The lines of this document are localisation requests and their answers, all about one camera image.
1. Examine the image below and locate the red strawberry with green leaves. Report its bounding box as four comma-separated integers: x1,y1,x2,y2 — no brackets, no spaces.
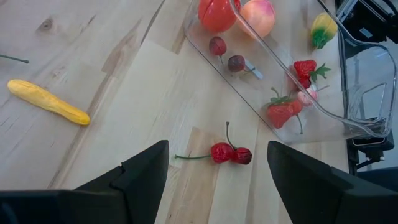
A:
292,59,332,90
264,86,305,135

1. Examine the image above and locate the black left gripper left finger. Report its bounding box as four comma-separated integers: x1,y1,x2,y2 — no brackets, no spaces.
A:
0,139,170,224

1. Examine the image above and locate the yellow fruit with green end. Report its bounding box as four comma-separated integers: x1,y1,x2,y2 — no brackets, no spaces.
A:
310,12,339,50

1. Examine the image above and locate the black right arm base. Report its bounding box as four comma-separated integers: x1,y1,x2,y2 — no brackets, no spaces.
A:
334,0,398,44

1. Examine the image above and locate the red round plastic fruit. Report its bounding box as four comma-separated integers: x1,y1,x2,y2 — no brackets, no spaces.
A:
197,0,242,34

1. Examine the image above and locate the dark red cherry with stem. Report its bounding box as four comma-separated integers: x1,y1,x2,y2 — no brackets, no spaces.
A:
208,35,228,65
225,121,253,166
227,55,256,75
174,142,234,164

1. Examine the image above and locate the long yellow squash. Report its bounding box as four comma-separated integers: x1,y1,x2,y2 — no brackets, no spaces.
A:
6,78,91,127

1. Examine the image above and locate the clear plastic storage container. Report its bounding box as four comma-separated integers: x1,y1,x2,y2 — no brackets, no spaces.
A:
183,0,398,147

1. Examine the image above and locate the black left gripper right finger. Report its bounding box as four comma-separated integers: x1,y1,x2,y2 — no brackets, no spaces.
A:
266,140,398,224

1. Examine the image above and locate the pink orange peach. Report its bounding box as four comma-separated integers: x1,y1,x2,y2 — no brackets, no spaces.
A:
238,0,277,39

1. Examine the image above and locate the pink wrinkled fruit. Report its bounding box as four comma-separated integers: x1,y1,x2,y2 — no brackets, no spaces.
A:
297,84,330,108

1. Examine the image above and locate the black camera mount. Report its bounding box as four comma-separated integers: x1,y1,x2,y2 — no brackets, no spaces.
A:
345,136,396,175

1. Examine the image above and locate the thin green stem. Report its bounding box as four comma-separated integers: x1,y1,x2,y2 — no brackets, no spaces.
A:
0,54,30,64

